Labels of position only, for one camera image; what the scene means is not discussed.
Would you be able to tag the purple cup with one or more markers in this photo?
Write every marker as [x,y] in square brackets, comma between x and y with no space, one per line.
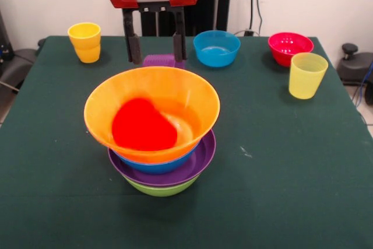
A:
[158,61]

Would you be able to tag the large orange bowl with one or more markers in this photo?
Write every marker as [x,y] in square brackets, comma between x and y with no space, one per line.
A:
[189,91]

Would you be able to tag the red cup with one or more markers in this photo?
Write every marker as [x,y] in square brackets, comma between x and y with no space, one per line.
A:
[142,126]

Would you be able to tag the large blue bowl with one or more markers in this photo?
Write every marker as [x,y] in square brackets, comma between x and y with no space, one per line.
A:
[157,167]

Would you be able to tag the purple bowl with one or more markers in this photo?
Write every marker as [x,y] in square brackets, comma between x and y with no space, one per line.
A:
[204,158]

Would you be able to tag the green bowl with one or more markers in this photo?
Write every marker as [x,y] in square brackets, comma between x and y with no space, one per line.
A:
[161,190]

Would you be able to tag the small blue bowl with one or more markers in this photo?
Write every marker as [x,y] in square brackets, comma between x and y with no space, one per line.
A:
[217,53]

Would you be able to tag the orange yellow cup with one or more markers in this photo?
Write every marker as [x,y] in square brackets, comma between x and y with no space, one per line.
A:
[86,45]

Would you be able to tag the black power plug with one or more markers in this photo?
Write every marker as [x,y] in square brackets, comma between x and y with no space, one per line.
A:
[248,32]

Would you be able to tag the small red bowl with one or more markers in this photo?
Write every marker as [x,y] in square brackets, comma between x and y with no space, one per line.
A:
[291,45]

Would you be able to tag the pale yellow translucent cup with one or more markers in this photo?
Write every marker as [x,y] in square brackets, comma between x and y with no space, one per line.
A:
[306,80]

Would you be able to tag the dark green tablecloth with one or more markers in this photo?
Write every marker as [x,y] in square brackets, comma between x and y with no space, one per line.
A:
[87,220]

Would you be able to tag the black floor device with knob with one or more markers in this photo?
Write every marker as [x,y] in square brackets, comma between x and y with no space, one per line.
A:
[355,68]

